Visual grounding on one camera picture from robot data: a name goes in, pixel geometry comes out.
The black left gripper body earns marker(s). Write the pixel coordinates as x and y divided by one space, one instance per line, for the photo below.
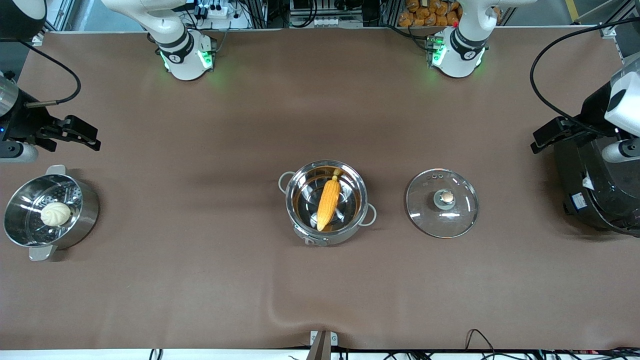
593 111

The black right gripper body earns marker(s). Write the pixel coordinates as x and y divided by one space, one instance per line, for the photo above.
21 123

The glass lid with copper knob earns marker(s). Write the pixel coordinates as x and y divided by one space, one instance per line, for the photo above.
442 210

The yellow corn cob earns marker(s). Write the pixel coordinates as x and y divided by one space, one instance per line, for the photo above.
329 202

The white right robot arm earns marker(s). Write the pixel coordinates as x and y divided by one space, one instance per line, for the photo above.
175 35

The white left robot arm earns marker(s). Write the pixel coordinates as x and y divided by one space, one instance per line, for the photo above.
465 45

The steel steamer pot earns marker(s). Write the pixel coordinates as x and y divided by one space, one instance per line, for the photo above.
85 210

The white steamed bun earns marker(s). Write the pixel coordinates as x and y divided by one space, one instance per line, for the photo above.
55 214

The black rice cooker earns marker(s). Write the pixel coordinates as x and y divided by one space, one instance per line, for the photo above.
600 195

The brown table mat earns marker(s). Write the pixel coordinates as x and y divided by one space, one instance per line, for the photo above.
250 125

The pile of orange toy foods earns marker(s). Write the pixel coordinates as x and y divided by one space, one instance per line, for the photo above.
430 12

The white power strip with plugs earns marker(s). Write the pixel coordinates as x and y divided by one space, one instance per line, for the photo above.
225 15

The small white power strip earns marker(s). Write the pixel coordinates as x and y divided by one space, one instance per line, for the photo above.
327 22

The aluminium frame profile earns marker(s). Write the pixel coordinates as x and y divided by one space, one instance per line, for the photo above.
60 17

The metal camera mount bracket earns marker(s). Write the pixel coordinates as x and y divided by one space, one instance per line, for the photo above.
322 345

